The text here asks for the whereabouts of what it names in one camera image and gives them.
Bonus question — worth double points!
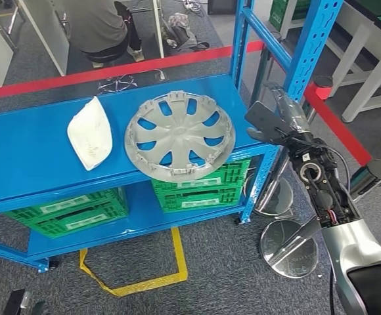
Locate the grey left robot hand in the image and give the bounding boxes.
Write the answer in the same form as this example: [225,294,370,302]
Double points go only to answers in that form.
[30,300,48,315]

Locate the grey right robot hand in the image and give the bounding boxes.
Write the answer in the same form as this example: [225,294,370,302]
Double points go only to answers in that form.
[266,82,314,144]

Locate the grey plastic wheel hubcap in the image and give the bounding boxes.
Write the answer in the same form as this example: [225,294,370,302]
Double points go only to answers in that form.
[124,90,237,184]

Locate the blue metal shelf rack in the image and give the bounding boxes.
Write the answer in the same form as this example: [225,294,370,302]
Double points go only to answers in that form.
[0,0,345,275]

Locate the white plastic cover part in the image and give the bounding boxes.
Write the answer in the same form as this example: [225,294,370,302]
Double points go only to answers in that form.
[67,96,113,171]

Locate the red barrier belt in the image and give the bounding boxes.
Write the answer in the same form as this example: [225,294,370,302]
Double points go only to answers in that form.
[304,85,373,167]
[0,40,265,102]

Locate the green plastic crate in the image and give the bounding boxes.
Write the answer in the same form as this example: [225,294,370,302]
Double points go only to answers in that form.
[150,158,252,214]
[5,186,129,239]

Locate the stacked green crates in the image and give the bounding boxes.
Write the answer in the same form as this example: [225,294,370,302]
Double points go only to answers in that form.
[269,0,311,32]

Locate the black microwave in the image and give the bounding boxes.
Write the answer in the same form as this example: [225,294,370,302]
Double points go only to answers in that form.
[207,0,237,16]

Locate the grey bag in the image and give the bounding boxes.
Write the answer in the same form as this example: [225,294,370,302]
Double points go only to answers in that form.
[163,12,211,52]

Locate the white power strip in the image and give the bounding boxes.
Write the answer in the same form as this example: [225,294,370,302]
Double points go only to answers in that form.
[182,0,204,13]

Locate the black round stool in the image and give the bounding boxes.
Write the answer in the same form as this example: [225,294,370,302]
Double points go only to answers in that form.
[85,41,138,95]

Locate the person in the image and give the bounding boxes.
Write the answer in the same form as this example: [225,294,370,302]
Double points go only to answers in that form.
[61,0,145,68]

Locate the white desk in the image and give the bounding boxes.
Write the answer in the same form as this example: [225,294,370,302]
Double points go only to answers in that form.
[18,0,165,77]

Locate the dark stanchion post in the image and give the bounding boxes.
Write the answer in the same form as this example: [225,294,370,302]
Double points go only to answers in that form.
[249,43,274,117]

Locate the white frame workbench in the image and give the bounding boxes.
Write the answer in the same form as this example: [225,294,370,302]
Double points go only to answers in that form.
[325,0,381,125]
[279,0,308,41]

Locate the black cable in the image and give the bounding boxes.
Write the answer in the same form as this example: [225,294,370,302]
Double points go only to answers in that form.
[327,266,337,315]

